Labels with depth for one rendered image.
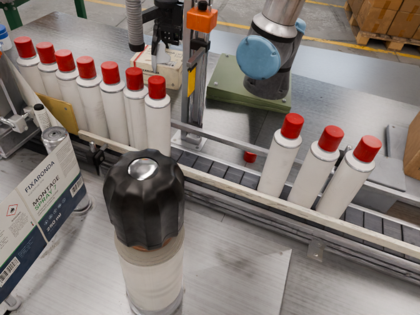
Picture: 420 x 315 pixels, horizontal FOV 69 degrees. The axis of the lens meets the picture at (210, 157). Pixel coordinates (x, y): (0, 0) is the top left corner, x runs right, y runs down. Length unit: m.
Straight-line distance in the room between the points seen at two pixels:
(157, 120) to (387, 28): 3.60
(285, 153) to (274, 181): 0.08
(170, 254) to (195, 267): 0.20
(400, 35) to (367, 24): 0.38
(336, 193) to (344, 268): 0.17
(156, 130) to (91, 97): 0.15
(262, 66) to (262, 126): 0.20
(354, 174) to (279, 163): 0.13
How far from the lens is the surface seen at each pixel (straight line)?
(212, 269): 0.57
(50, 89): 0.77
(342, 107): 1.12
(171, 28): 0.97
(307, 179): 0.60
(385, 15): 3.98
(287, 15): 0.79
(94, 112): 0.71
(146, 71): 1.04
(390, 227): 0.75
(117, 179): 0.29
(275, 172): 0.60
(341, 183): 0.60
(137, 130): 0.68
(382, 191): 0.68
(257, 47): 0.79
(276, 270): 0.59
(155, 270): 0.38
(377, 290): 0.71
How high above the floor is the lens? 1.39
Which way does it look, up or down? 45 degrees down
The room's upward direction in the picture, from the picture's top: 7 degrees clockwise
